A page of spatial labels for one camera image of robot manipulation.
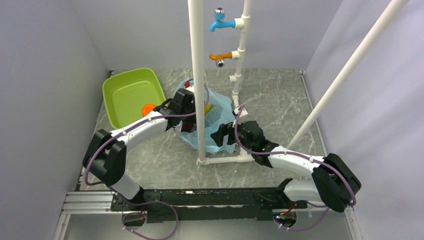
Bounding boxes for blue plastic faucet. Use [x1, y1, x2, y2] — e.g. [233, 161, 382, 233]
[209, 7, 236, 33]

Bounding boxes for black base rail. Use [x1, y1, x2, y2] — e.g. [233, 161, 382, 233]
[110, 187, 307, 223]

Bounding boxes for orange plastic faucet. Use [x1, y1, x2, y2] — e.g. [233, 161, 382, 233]
[209, 52, 233, 68]

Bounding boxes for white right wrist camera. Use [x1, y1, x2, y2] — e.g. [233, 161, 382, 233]
[232, 106, 248, 127]

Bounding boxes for orange fake orange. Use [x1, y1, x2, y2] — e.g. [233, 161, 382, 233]
[141, 103, 156, 117]

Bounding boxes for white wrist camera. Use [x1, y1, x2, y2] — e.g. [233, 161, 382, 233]
[183, 80, 195, 94]
[232, 106, 248, 127]

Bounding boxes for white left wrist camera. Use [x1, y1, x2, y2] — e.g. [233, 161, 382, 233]
[183, 80, 195, 94]

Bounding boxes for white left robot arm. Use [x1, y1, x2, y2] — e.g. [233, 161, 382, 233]
[82, 88, 196, 210]

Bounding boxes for white PVC pipe frame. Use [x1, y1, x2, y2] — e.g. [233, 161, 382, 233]
[187, 0, 256, 166]

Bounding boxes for dark red fake apple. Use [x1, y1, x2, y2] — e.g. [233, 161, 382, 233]
[181, 121, 196, 133]

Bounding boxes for white diagonal pole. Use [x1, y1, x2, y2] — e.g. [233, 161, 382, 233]
[287, 0, 409, 149]

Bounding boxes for light blue printed plastic bag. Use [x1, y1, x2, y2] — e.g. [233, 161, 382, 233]
[175, 86, 236, 155]

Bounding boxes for lime green plastic basin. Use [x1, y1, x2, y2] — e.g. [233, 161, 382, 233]
[102, 68, 166, 129]

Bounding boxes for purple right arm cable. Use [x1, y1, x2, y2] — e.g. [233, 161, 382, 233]
[233, 105, 357, 233]

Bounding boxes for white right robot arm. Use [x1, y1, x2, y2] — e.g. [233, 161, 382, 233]
[210, 121, 362, 213]

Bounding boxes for yellow fake mango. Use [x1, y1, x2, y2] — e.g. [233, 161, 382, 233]
[204, 104, 212, 116]

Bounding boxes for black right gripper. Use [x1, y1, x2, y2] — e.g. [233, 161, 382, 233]
[210, 116, 255, 152]

